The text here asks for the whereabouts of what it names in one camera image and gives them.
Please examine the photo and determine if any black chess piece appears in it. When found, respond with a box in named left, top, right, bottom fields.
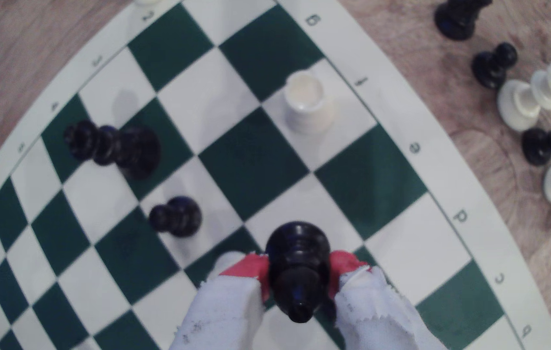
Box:
left=433, top=0, right=492, bottom=41

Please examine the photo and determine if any black chess bishop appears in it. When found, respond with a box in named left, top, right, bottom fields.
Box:
left=265, top=221, right=332, bottom=324

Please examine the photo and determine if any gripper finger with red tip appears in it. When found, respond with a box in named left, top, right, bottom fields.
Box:
left=169, top=253, right=271, bottom=350
left=328, top=250, right=446, bottom=350

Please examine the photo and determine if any black chess king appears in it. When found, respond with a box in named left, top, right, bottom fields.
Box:
left=64, top=119, right=162, bottom=181

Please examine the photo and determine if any black chess pawn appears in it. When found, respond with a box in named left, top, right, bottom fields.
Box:
left=471, top=42, right=518, bottom=90
left=521, top=127, right=551, bottom=167
left=148, top=195, right=203, bottom=238

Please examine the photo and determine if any green and white chess mat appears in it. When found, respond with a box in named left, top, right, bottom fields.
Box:
left=0, top=0, right=551, bottom=350

